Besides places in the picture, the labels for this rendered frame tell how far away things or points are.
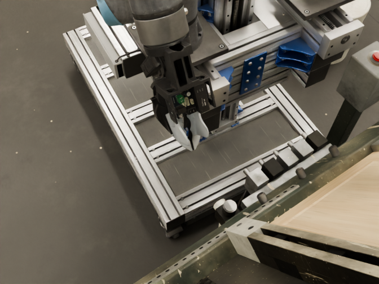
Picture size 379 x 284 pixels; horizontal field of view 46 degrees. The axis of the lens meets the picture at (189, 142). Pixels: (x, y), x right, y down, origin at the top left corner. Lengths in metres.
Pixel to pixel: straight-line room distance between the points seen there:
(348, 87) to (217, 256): 0.77
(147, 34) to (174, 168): 1.42
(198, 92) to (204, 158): 1.39
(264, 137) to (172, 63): 1.53
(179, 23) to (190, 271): 0.66
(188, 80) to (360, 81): 0.97
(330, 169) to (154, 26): 0.78
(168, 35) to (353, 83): 1.02
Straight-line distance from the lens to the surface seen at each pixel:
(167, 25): 0.64
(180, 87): 0.66
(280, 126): 2.19
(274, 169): 1.41
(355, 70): 1.55
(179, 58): 0.65
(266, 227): 1.02
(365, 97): 1.58
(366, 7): 2.65
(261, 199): 1.24
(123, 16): 1.18
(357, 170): 1.28
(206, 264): 1.14
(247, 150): 2.09
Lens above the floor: 1.98
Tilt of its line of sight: 58 degrees down
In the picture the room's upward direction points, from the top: straight up
